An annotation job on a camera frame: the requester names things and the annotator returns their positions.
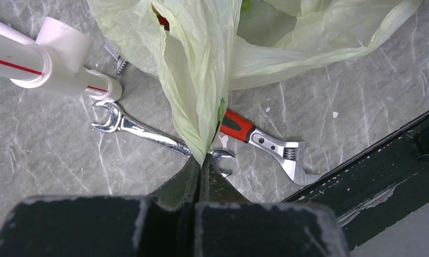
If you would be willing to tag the green fake fruit in bag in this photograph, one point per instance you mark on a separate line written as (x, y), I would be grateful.
(245, 5)

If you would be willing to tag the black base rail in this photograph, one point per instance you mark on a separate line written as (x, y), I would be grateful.
(378, 187)

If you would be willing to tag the silver combination wrench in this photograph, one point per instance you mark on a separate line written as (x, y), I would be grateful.
(118, 120)

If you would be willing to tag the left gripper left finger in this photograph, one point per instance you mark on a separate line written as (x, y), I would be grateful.
(172, 193)

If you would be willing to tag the red grape bunch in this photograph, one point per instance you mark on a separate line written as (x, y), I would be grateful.
(163, 22)

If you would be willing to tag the pale green plastic bag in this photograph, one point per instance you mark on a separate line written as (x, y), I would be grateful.
(213, 47)

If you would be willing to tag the red handled adjustable wrench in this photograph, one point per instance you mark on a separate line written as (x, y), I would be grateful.
(289, 154)

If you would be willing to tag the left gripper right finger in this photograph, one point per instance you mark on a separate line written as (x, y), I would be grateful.
(213, 187)

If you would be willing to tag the white pipe frame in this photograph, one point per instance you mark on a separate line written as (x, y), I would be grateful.
(54, 62)

